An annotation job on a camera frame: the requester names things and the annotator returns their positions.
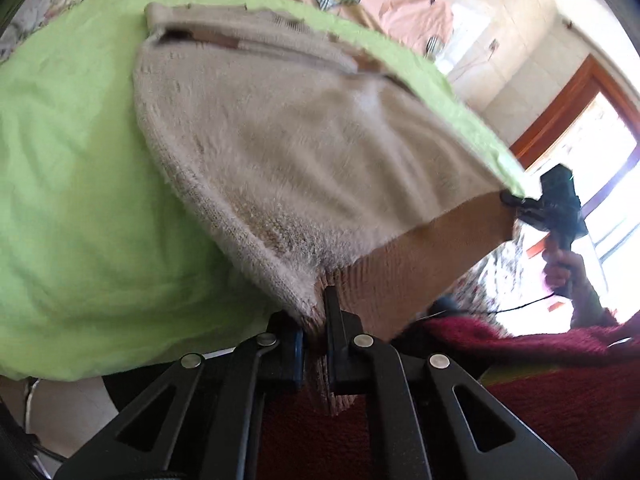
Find beige knitted sweater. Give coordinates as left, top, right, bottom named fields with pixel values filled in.
left=132, top=2, right=515, bottom=340

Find green bed sheet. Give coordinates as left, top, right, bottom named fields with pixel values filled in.
left=1, top=0, right=525, bottom=382

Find black cable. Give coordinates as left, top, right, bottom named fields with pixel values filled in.
left=424, top=291, right=572, bottom=321

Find person's right hand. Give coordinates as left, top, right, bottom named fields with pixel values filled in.
left=542, top=235, right=603, bottom=328

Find floral mattress edge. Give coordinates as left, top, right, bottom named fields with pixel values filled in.
left=447, top=221, right=546, bottom=314

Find wooden window frame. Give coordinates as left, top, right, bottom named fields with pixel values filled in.
left=508, top=54, right=640, bottom=221

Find red fuzzy sweater sleeve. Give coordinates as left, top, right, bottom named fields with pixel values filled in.
left=257, top=312, right=639, bottom=479

